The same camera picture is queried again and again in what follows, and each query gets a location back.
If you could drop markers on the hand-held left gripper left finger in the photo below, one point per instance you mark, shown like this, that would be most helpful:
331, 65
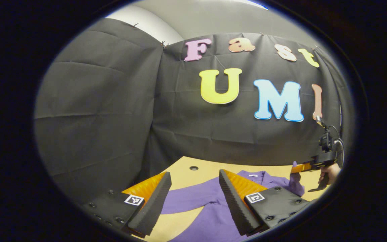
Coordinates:
153, 208

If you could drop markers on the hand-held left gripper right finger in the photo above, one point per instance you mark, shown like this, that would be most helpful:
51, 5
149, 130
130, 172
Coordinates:
235, 205

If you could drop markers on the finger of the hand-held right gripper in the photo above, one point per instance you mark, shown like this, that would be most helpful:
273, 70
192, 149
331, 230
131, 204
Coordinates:
301, 167

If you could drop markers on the purple knit shirt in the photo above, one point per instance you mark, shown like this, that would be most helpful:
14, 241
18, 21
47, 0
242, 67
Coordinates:
213, 218

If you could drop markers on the large black table grommet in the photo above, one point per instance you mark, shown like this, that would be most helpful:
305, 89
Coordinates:
194, 167

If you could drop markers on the black backdrop cloth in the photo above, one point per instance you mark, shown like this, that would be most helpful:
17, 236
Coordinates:
113, 101

